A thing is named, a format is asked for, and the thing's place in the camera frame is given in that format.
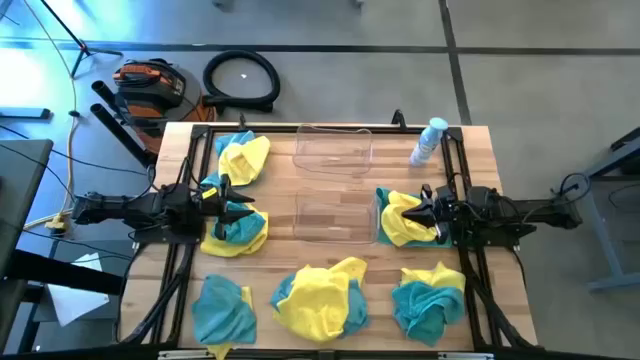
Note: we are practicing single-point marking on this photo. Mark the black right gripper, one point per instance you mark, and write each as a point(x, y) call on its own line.
point(452, 212)

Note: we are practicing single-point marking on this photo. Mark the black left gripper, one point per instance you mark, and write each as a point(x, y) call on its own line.
point(206, 207)

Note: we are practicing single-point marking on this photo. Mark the cloth pile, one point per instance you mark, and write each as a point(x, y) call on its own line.
point(310, 300)

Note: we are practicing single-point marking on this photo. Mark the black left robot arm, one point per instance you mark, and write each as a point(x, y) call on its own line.
point(115, 205)

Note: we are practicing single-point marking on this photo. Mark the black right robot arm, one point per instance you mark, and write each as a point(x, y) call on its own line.
point(530, 212)

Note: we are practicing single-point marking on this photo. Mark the light blue air freshener can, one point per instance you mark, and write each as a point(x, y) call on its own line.
point(425, 145)

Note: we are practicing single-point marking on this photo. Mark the black table clamp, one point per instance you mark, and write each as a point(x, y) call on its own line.
point(242, 121)
point(398, 119)

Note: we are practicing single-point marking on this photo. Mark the clear plastic basket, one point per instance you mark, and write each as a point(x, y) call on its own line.
point(335, 215)
point(330, 150)

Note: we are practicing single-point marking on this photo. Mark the black vacuum tube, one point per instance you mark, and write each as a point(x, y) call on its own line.
point(102, 91)
point(117, 131)

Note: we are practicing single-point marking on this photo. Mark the orange and black shop vacuum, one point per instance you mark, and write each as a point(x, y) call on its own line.
point(150, 90)

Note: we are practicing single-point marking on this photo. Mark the white paper sheet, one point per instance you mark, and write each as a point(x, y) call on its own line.
point(75, 300)

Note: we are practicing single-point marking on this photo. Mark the dark grey side table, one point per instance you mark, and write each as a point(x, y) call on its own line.
point(20, 190)

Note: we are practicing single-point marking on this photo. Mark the black flat floor bar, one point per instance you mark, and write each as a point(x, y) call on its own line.
point(25, 113)

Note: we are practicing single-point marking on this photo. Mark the black tripod stand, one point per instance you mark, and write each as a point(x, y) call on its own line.
point(75, 42)

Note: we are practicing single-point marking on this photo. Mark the black aluminium table frame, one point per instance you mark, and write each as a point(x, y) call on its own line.
point(275, 129)

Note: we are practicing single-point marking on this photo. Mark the silver metal bracket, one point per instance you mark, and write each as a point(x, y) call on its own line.
point(185, 355)
point(465, 356)

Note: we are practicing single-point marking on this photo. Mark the blue-grey metal table frame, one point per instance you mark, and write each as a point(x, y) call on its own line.
point(607, 240)

